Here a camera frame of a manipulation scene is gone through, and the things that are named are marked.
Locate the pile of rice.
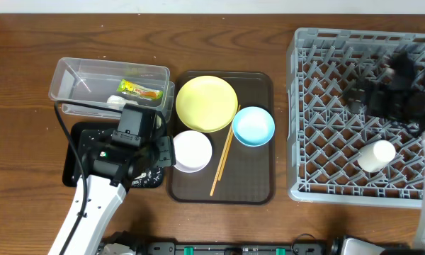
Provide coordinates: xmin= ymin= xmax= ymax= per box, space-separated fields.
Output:
xmin=131 ymin=168 xmax=164 ymax=188

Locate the pink white bowl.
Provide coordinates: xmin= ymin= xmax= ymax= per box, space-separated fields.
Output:
xmin=174 ymin=130 xmax=213 ymax=174

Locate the wooden chopstick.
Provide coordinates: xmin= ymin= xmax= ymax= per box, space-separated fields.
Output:
xmin=210 ymin=124 xmax=233 ymax=196
xmin=218 ymin=125 xmax=233 ymax=181

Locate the white tissue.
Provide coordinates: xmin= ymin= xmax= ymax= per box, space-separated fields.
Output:
xmin=107 ymin=95 xmax=127 ymax=109

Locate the white green cup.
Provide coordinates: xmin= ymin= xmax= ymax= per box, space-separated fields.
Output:
xmin=357 ymin=140 xmax=396 ymax=173

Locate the green orange snack wrapper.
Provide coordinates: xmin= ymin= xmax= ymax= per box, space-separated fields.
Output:
xmin=116 ymin=79 xmax=163 ymax=101

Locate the light blue bowl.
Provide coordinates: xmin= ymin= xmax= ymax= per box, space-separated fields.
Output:
xmin=232 ymin=106 xmax=276 ymax=147

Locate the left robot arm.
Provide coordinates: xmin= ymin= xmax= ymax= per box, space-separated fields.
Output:
xmin=50 ymin=103 xmax=176 ymax=254

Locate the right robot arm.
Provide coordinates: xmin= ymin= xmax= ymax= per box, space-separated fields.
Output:
xmin=343 ymin=52 xmax=425 ymax=254

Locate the black plastic waste tray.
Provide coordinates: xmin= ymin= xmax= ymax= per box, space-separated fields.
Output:
xmin=62 ymin=121 xmax=165 ymax=189

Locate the grey dishwasher rack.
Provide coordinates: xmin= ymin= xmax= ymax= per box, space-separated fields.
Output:
xmin=287 ymin=28 xmax=425 ymax=208

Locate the clear plastic waste bin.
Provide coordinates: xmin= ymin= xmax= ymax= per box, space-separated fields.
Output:
xmin=49 ymin=57 xmax=175 ymax=120

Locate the yellow plate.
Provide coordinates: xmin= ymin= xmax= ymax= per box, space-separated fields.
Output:
xmin=176 ymin=75 xmax=238 ymax=132

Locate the dark brown serving tray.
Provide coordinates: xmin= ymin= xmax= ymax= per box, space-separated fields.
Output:
xmin=167 ymin=71 xmax=275 ymax=205

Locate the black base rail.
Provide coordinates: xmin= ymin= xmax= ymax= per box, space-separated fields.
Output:
xmin=98 ymin=232 xmax=412 ymax=255

